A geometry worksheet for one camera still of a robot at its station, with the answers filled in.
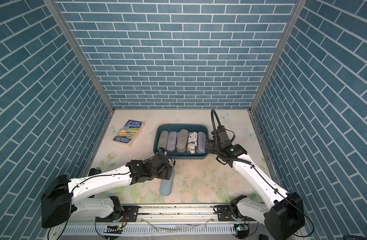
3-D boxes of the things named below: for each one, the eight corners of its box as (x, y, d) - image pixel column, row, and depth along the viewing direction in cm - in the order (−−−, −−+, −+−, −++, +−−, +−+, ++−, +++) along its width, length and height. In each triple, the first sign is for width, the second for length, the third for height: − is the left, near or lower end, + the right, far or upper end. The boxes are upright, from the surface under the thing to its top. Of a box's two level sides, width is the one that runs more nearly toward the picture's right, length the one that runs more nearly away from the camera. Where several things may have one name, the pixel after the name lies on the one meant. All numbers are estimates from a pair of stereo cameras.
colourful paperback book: (114, 141, 103) (112, 139, 100) (130, 120, 116) (128, 117, 113) (131, 146, 100) (130, 144, 98) (146, 124, 113) (145, 121, 111)
